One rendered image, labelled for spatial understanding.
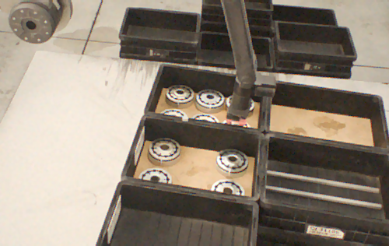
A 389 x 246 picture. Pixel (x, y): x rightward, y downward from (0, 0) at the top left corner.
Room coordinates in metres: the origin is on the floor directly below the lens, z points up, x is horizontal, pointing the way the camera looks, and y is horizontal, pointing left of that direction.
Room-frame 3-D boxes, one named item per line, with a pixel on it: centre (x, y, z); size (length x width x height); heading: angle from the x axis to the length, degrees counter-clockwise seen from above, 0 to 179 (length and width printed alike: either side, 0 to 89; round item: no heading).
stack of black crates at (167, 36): (2.52, 0.24, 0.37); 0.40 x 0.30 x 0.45; 91
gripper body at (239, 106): (1.44, -0.13, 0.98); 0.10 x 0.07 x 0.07; 169
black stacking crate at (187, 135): (1.21, -0.01, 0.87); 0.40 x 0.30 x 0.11; 86
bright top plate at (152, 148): (1.30, 0.10, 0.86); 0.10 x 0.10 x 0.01
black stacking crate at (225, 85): (1.51, -0.03, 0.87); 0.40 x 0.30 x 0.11; 86
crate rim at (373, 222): (1.18, -0.40, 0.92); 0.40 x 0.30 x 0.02; 86
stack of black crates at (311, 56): (2.54, -0.56, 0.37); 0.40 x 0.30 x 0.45; 91
